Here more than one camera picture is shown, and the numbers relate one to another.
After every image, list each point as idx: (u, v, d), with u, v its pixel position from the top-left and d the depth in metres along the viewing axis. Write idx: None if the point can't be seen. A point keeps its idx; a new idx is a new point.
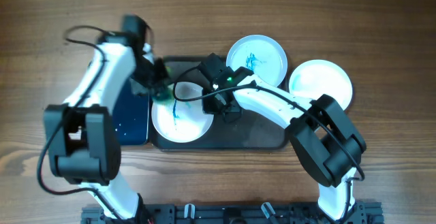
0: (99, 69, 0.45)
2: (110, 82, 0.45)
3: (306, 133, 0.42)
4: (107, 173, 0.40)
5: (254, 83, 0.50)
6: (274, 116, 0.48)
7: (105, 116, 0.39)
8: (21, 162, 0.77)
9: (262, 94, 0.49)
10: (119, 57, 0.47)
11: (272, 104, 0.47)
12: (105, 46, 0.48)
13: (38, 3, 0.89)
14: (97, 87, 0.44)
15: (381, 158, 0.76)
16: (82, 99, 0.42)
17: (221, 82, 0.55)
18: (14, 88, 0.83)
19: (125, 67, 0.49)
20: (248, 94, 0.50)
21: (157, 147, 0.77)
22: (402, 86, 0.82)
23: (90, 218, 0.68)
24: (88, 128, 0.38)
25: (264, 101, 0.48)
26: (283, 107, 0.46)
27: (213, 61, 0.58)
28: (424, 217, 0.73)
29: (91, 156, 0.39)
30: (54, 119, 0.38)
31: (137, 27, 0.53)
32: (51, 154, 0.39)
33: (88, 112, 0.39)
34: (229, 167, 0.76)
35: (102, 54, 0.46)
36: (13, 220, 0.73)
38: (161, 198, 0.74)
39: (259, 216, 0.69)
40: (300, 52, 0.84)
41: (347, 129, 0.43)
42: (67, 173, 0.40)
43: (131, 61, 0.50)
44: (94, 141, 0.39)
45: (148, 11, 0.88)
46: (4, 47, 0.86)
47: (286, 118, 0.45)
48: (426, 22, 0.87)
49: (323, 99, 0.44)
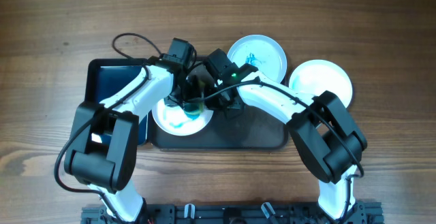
0: (142, 84, 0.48)
2: (146, 99, 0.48)
3: (306, 128, 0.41)
4: (116, 182, 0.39)
5: (258, 80, 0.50)
6: (276, 112, 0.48)
7: (133, 126, 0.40)
8: (22, 162, 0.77)
9: (266, 89, 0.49)
10: (161, 80, 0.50)
11: (276, 100, 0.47)
12: (151, 69, 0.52)
13: (37, 3, 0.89)
14: (134, 97, 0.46)
15: (381, 158, 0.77)
16: (118, 103, 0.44)
17: (223, 79, 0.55)
18: (14, 88, 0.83)
19: (163, 89, 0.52)
20: (251, 89, 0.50)
21: (157, 147, 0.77)
22: (402, 86, 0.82)
23: (90, 218, 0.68)
24: (115, 131, 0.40)
25: (268, 97, 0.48)
26: (285, 103, 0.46)
27: (217, 58, 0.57)
28: (424, 217, 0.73)
29: (107, 160, 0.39)
30: (86, 115, 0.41)
31: (184, 52, 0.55)
32: (70, 148, 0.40)
33: (119, 116, 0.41)
34: (230, 167, 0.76)
35: (147, 73, 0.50)
36: (13, 220, 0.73)
38: (161, 198, 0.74)
39: (259, 216, 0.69)
40: (300, 52, 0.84)
41: (347, 125, 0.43)
42: (78, 171, 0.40)
43: (171, 86, 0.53)
44: (115, 146, 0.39)
45: (148, 11, 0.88)
46: (4, 47, 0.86)
47: (288, 112, 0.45)
48: (426, 22, 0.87)
49: (324, 94, 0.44)
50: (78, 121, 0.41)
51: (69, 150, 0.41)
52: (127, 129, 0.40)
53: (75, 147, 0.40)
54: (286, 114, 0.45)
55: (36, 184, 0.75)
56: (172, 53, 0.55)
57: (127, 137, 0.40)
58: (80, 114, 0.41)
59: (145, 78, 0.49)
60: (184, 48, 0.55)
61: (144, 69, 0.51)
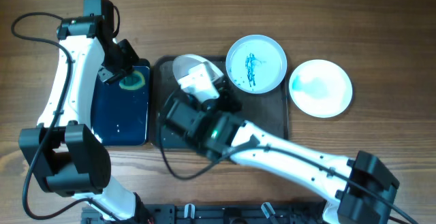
0: (67, 70, 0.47)
2: (82, 88, 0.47)
3: (362, 208, 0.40)
4: (97, 183, 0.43)
5: (257, 141, 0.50)
6: (305, 182, 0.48)
7: (84, 133, 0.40)
8: (22, 162, 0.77)
9: (275, 154, 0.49)
10: (86, 54, 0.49)
11: (304, 173, 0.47)
12: (67, 41, 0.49)
13: (37, 3, 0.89)
14: (70, 98, 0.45)
15: (381, 158, 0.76)
16: (56, 116, 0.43)
17: (204, 135, 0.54)
18: (14, 88, 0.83)
19: (95, 60, 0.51)
20: (252, 156, 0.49)
21: (157, 147, 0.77)
22: (402, 86, 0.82)
23: (90, 218, 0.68)
24: (69, 148, 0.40)
25: (287, 168, 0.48)
26: (315, 175, 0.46)
27: (180, 110, 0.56)
28: (424, 217, 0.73)
29: (79, 172, 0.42)
30: (32, 144, 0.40)
31: (101, 9, 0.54)
32: (39, 177, 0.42)
33: (65, 131, 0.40)
34: (230, 167, 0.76)
35: (67, 56, 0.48)
36: (12, 220, 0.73)
38: (161, 198, 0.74)
39: (259, 216, 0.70)
40: (300, 52, 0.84)
41: (387, 181, 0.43)
42: (58, 189, 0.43)
43: (101, 50, 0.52)
44: (78, 159, 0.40)
45: (148, 11, 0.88)
46: (4, 47, 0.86)
47: (329, 190, 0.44)
48: (426, 22, 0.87)
49: (360, 161, 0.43)
50: (26, 152, 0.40)
51: (39, 178, 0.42)
52: (78, 141, 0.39)
53: (43, 174, 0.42)
54: (323, 188, 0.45)
55: (35, 184, 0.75)
56: (89, 12, 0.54)
57: (84, 149, 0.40)
58: (24, 145, 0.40)
59: (67, 62, 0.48)
60: (98, 3, 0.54)
61: (63, 51, 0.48)
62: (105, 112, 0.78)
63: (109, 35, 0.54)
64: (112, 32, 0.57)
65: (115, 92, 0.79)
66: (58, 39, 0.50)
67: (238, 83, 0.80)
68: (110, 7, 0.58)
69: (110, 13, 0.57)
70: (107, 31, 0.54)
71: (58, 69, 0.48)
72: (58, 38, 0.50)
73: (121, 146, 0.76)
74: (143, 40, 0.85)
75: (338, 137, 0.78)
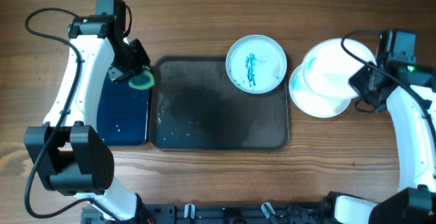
0: (76, 70, 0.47)
2: (89, 88, 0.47)
3: (424, 210, 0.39)
4: (99, 183, 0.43)
5: (427, 103, 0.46)
6: (407, 161, 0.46)
7: (90, 134, 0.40)
8: (22, 162, 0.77)
9: (424, 125, 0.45)
10: (95, 54, 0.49)
11: (422, 153, 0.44)
12: (77, 41, 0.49)
13: (37, 3, 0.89)
14: (77, 98, 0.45)
15: (381, 158, 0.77)
16: (63, 114, 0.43)
17: (394, 65, 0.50)
18: (15, 88, 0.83)
19: (104, 61, 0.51)
20: (411, 112, 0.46)
21: (157, 147, 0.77)
22: None
23: (90, 218, 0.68)
24: (73, 148, 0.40)
25: (417, 131, 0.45)
26: (428, 162, 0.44)
27: (403, 38, 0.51)
28: None
29: (82, 172, 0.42)
30: (37, 143, 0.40)
31: (114, 9, 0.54)
32: (42, 176, 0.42)
33: (71, 131, 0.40)
34: (230, 167, 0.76)
35: (77, 55, 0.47)
36: (12, 220, 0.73)
38: (161, 198, 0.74)
39: (259, 216, 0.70)
40: (300, 52, 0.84)
41: None
42: (60, 188, 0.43)
43: (111, 50, 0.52)
44: (82, 160, 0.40)
45: (149, 11, 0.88)
46: (4, 47, 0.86)
47: (422, 179, 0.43)
48: (425, 22, 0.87)
49: None
50: (32, 150, 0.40)
51: (42, 176, 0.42)
52: (84, 142, 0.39)
53: (45, 173, 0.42)
54: (417, 173, 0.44)
55: (35, 184, 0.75)
56: (101, 11, 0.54)
57: (88, 150, 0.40)
58: (30, 144, 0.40)
59: (77, 62, 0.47)
60: (111, 2, 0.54)
61: (72, 50, 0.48)
62: (106, 112, 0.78)
63: (118, 36, 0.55)
64: (124, 31, 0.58)
65: (115, 92, 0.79)
66: (69, 37, 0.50)
67: (238, 83, 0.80)
68: (124, 6, 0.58)
69: (121, 12, 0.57)
70: (118, 32, 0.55)
71: (67, 69, 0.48)
72: (68, 37, 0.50)
73: (121, 147, 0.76)
74: (143, 41, 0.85)
75: (338, 137, 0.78)
